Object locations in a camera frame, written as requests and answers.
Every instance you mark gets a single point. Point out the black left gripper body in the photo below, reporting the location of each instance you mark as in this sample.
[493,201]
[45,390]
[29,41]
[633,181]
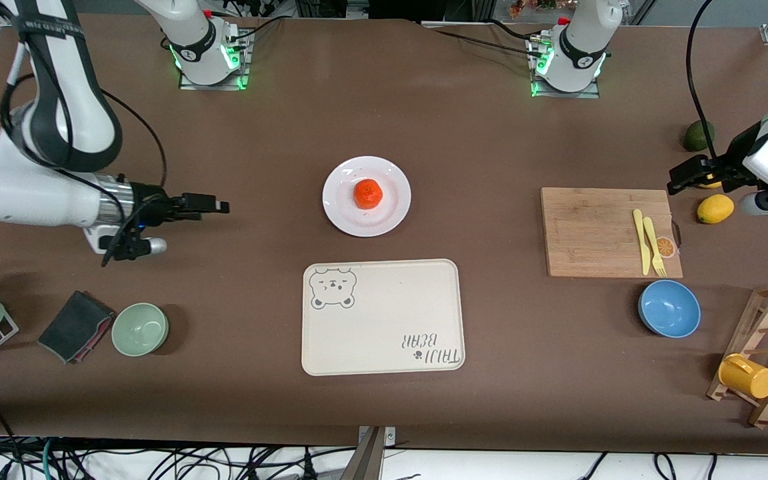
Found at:
[728,162]

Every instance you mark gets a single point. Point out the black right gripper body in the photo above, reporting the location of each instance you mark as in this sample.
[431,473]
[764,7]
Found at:
[155,204]

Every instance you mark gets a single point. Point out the white round plate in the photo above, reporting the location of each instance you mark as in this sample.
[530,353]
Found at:
[337,200]

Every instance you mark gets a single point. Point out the orange fruit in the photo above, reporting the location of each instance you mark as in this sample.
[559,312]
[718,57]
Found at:
[368,193]

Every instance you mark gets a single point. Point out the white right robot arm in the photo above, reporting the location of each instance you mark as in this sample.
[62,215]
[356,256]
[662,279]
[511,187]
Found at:
[57,113]

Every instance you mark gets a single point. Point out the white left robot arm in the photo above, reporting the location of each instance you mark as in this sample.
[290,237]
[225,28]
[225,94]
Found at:
[577,53]

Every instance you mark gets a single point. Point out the yellow lemon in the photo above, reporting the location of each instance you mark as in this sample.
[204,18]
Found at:
[715,209]

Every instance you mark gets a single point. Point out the dark green avocado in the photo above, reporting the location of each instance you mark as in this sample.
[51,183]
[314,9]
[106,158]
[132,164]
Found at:
[694,136]

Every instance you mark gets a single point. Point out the orange slice piece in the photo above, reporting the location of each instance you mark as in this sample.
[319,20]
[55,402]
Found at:
[666,248]

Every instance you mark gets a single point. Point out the yellow plastic fork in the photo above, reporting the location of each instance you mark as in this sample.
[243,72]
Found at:
[652,240]

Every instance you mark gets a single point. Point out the yellow plastic knife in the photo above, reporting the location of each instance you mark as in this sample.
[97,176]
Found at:
[641,243]

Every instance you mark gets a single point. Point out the wooden cutting board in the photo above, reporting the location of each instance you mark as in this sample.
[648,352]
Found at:
[584,233]

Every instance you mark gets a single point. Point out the light green bowl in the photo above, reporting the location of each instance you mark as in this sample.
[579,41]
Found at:
[139,329]

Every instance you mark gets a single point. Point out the blue bowl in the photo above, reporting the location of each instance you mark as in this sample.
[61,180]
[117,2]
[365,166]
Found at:
[669,308]

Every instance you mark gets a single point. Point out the wooden mug rack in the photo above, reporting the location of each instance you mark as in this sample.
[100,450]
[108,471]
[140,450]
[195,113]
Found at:
[767,313]

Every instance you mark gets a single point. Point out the dark grey folded cloth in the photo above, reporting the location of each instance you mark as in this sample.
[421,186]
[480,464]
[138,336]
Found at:
[74,326]

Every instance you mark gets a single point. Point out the cream tray with bear print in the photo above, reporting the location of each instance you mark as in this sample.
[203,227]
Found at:
[384,320]

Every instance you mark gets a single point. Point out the yellow mug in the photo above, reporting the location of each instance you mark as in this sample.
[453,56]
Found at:
[750,378]

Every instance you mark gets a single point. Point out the black object behind table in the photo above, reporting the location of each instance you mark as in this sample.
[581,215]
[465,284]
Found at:
[397,8]

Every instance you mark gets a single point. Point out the grey beam under table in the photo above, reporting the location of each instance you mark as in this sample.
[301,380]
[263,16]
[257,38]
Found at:
[365,460]

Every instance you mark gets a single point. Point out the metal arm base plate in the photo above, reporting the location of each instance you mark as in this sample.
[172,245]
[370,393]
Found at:
[214,85]
[587,94]

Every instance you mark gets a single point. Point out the metal table edge bracket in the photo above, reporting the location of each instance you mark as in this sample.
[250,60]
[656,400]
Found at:
[389,436]

